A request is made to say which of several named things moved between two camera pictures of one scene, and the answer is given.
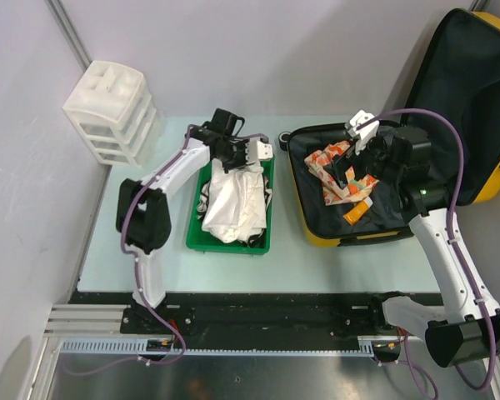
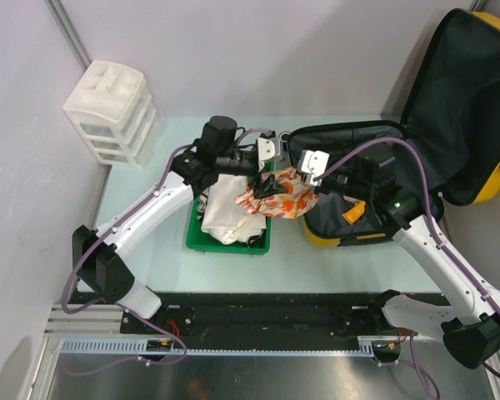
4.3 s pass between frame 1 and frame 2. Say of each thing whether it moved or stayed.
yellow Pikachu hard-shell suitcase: stayed
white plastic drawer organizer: stayed
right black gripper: moved
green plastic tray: stayed
